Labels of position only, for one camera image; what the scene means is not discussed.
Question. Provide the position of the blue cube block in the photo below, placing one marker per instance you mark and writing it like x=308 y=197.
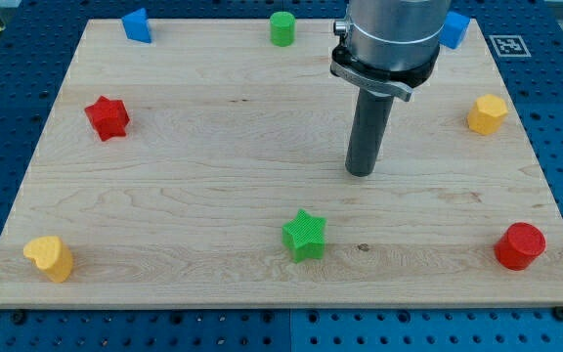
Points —
x=454 y=29

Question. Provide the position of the green star block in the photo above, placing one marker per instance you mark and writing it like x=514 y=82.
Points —
x=304 y=236

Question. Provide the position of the red star block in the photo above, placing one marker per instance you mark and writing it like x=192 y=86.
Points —
x=108 y=118

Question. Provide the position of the yellow hexagon block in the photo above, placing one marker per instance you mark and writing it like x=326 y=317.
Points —
x=487 y=114

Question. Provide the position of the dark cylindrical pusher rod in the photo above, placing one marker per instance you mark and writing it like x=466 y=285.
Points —
x=370 y=121

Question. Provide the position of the red cylinder block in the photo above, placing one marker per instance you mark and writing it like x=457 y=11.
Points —
x=520 y=245

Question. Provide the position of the wooden board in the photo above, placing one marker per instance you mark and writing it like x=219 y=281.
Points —
x=229 y=136

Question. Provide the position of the white fiducial marker tag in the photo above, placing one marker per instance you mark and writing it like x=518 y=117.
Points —
x=510 y=46

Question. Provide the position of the yellow heart block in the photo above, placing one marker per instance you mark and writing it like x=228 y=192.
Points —
x=51 y=256

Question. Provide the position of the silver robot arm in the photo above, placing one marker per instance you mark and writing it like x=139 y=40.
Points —
x=388 y=47

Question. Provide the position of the blue triangle block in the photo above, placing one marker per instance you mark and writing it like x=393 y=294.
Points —
x=136 y=26

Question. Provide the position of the green cylinder block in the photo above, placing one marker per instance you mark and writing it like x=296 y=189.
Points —
x=282 y=28

